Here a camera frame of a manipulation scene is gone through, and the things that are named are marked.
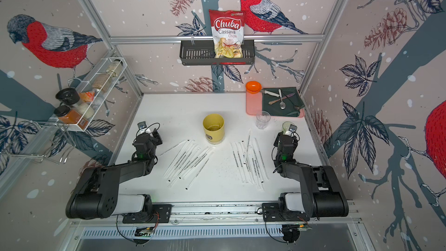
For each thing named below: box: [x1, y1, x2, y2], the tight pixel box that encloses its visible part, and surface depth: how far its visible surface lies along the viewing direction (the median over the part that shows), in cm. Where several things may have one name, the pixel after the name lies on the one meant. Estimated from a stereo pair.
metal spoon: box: [278, 88, 287, 110], surface depth 116 cm
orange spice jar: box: [53, 105, 89, 131], surface depth 62 cm
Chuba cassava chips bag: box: [209, 9, 246, 59], surface depth 85 cm
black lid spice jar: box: [55, 87, 81, 106], surface depth 63 cm
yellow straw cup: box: [202, 113, 225, 145], surface depth 90 cm
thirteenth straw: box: [243, 128, 253, 161], surface depth 97 cm
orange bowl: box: [245, 80, 262, 95], surface depth 121 cm
